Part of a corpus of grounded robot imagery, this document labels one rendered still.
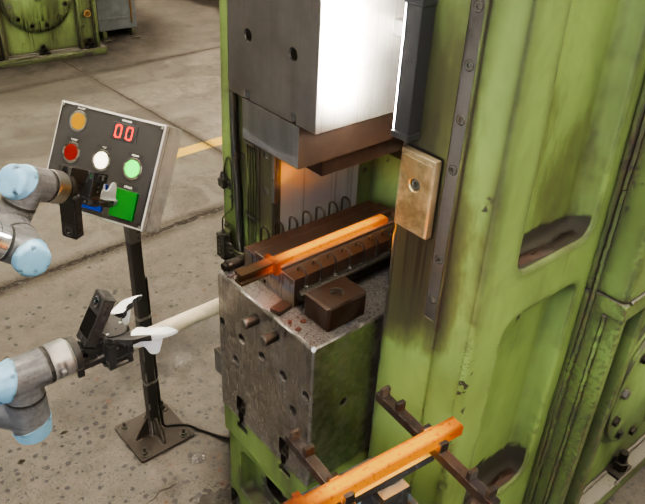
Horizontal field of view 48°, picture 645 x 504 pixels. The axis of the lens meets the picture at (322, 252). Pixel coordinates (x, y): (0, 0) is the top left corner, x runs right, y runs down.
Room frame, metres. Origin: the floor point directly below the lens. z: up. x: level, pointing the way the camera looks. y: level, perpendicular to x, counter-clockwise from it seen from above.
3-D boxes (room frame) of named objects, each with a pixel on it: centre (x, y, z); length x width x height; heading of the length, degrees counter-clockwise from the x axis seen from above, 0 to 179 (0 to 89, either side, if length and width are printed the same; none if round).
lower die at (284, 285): (1.56, -0.03, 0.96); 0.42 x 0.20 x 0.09; 132
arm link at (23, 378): (1.01, 0.56, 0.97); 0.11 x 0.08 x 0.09; 132
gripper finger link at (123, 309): (1.22, 0.41, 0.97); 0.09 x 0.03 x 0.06; 168
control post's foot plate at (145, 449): (1.79, 0.56, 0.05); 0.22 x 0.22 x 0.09; 42
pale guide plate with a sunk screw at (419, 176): (1.28, -0.18, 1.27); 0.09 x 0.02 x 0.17; 42
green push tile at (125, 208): (1.63, 0.52, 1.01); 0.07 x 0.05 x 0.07; 67
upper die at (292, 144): (1.56, -0.03, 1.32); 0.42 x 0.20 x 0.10; 132
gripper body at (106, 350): (1.11, 0.44, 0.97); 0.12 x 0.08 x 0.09; 132
